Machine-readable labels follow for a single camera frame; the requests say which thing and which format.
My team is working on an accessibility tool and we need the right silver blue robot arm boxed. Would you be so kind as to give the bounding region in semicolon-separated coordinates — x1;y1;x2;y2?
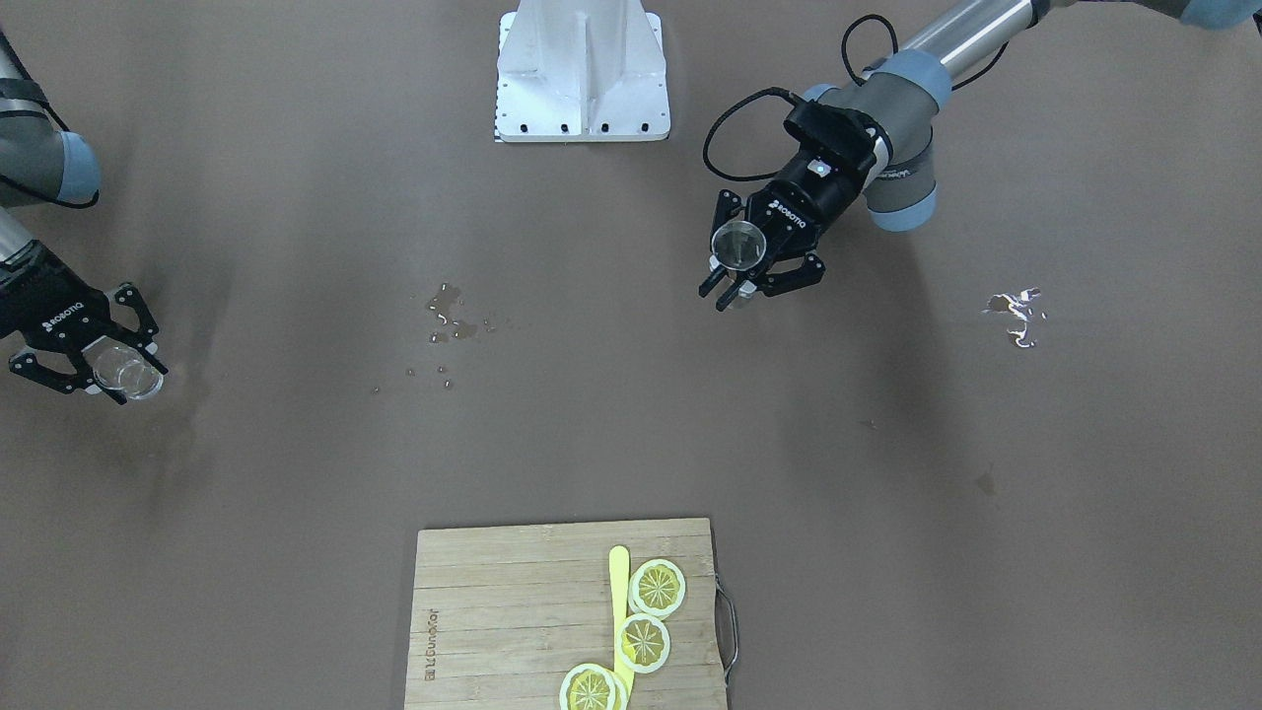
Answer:
1;37;168;404

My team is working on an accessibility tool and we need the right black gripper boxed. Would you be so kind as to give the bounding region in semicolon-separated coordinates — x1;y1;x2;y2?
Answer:
1;243;162;405

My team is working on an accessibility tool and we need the lemon slice far end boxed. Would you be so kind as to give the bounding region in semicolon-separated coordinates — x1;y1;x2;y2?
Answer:
557;665;627;710

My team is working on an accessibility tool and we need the middle lemon slice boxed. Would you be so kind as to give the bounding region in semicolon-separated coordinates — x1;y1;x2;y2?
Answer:
615;612;671;675

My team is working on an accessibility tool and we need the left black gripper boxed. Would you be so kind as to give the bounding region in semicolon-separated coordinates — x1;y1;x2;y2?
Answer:
698;158;872;311

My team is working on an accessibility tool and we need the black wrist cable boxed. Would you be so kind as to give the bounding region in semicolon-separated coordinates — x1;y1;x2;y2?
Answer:
702;13;1011;182

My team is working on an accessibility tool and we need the lemon slice near handle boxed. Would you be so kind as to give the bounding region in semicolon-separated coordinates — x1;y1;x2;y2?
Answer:
628;557;688;619

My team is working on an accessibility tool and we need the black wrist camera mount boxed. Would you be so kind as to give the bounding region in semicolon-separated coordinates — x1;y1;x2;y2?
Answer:
784;100;887;185

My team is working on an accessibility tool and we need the clear glass shaker cup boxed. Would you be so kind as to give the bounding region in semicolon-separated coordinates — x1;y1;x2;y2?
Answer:
85;338;167;401

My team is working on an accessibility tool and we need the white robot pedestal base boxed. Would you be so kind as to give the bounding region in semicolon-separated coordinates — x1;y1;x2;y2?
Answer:
493;1;671;143

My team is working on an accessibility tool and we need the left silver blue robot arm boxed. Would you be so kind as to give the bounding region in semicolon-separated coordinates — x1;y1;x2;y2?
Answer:
698;1;1058;311

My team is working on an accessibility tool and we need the steel jigger measuring cup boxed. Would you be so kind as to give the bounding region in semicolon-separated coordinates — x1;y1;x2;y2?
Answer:
705;219;769;300

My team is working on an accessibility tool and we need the wooden cutting board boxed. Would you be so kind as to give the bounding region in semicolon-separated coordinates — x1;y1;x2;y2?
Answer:
404;518;729;709

